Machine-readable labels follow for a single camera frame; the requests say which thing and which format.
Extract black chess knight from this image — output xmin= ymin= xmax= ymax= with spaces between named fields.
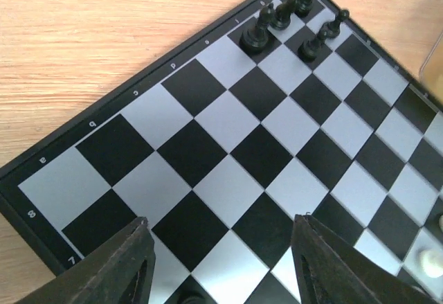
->
xmin=271 ymin=0 xmax=297 ymax=30

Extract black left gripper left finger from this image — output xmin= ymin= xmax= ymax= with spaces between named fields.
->
xmin=17 ymin=217 xmax=156 ymax=304

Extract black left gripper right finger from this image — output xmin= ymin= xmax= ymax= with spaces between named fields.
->
xmin=291 ymin=215 xmax=437 ymax=304

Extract black and silver chessboard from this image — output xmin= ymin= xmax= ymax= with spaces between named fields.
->
xmin=1 ymin=0 xmax=442 ymax=303

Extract black chess bishop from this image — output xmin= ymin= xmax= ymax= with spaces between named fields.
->
xmin=240 ymin=2 xmax=275 ymax=53

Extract black chess pawn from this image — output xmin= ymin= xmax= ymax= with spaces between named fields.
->
xmin=299 ymin=29 xmax=328 ymax=62
xmin=321 ymin=9 xmax=350 ymax=39

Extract white chess piece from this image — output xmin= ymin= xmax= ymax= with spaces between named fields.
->
xmin=418 ymin=249 xmax=442 ymax=278
xmin=438 ymin=214 xmax=443 ymax=232

